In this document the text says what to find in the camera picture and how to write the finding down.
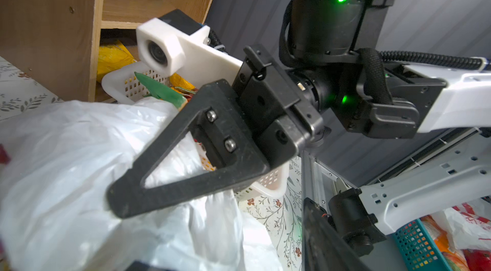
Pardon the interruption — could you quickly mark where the teal plastic basket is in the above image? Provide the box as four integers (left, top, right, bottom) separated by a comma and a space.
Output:
393, 219, 451, 271

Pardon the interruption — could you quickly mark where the floral table mat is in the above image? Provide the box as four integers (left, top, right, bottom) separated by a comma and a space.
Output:
0, 55, 304, 271

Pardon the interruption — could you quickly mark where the wooden shelf unit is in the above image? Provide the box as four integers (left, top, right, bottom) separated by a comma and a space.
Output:
1, 0, 212, 102

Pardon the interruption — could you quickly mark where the yellow snack packet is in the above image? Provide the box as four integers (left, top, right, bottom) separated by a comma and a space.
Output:
97, 40, 136, 83

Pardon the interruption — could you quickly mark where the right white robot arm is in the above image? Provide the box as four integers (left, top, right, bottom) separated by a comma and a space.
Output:
106, 0, 490, 219

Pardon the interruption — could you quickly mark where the white plastic grocery bag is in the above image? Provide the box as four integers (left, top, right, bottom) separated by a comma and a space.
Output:
0, 96, 285, 271

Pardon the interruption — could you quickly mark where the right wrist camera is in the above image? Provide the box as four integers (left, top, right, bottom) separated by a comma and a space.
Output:
136, 9, 242, 88

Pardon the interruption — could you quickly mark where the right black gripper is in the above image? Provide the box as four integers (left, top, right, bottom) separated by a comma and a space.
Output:
106, 45, 326, 219

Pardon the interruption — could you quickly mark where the white plastic fruit basket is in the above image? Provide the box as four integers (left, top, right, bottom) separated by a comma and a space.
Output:
101, 61, 290, 201

